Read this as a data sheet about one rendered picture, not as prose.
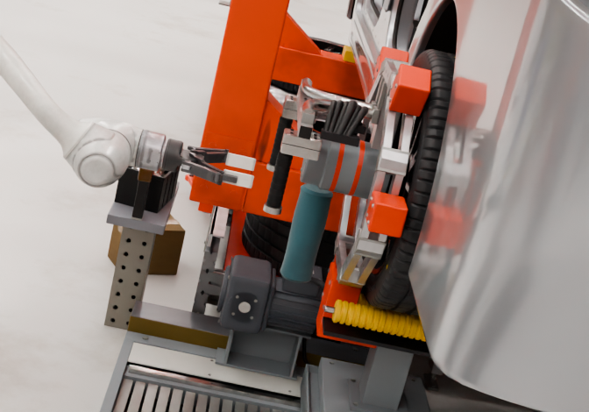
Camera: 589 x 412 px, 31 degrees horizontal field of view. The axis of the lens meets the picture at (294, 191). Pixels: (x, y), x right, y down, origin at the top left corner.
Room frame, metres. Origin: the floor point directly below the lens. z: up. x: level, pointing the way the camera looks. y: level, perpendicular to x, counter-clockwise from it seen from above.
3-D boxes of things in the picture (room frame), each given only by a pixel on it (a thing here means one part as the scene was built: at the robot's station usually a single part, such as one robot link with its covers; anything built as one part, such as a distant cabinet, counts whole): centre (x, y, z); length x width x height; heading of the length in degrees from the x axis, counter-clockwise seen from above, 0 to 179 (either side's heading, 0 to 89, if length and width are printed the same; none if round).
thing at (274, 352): (2.89, -0.07, 0.26); 0.42 x 0.18 x 0.35; 94
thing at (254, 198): (3.09, -0.11, 0.69); 0.52 x 0.17 x 0.35; 94
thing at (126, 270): (3.15, 0.45, 0.21); 0.10 x 0.10 x 0.42; 4
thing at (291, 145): (2.40, 0.01, 0.93); 0.09 x 0.05 x 0.05; 94
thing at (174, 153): (2.38, 0.27, 0.83); 0.09 x 0.08 x 0.07; 94
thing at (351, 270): (2.59, -0.18, 0.85); 0.54 x 0.07 x 0.54; 4
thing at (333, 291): (2.59, -0.22, 0.48); 0.16 x 0.12 x 0.17; 94
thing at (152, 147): (2.38, 0.34, 0.83); 0.09 x 0.06 x 0.09; 4
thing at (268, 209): (2.40, 0.04, 0.83); 0.04 x 0.04 x 0.16
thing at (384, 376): (2.60, -0.35, 0.32); 0.40 x 0.30 x 0.28; 4
